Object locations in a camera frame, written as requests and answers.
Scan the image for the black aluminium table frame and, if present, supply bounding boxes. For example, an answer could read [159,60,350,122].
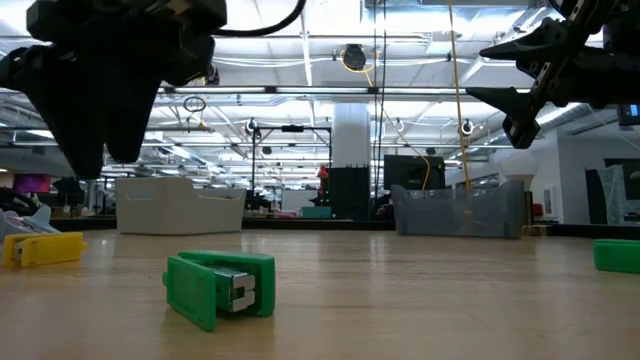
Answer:
[0,215,640,241]

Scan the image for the translucent grey plastic bin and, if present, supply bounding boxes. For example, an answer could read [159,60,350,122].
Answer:
[390,179,525,240]

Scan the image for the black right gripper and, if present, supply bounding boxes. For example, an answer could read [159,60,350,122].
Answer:
[465,0,640,150]

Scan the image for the white plastic bin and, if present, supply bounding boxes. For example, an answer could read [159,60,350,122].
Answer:
[114,175,247,236]

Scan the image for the black camera rig frame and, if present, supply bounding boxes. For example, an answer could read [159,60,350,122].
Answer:
[251,124,334,221]

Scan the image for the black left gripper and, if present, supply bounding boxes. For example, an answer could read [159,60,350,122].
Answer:
[0,0,229,180]

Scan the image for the yellow hanging cable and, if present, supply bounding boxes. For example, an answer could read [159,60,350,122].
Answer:
[446,0,474,192]

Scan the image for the black monitor back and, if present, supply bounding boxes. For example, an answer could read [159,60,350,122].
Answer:
[383,153,446,191]

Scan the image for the green mini stapler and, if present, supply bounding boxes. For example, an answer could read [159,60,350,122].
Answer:
[593,238,640,275]
[162,249,277,334]

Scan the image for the white panel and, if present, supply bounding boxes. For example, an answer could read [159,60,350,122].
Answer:
[280,189,320,219]

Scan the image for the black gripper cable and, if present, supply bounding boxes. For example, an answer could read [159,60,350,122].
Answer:
[212,0,307,38]

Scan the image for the yellow mini stapler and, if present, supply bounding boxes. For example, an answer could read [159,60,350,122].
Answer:
[2,231,89,269]

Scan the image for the computer monitor blue screen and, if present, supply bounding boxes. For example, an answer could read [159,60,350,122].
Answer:
[615,102,640,127]

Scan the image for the white round column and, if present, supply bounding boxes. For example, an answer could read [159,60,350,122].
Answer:
[332,103,372,169]

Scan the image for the black cabinet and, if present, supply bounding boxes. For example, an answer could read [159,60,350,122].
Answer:
[328,166,372,221]

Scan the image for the magenta lit display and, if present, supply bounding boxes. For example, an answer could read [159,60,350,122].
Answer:
[13,173,52,195]

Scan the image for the yellow reel cable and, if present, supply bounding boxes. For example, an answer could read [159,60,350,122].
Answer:
[339,48,432,192]

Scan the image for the black hanging cables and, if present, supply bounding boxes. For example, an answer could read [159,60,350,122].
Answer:
[372,0,388,222]

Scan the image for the teal box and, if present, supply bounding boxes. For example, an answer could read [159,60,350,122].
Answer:
[301,205,333,220]

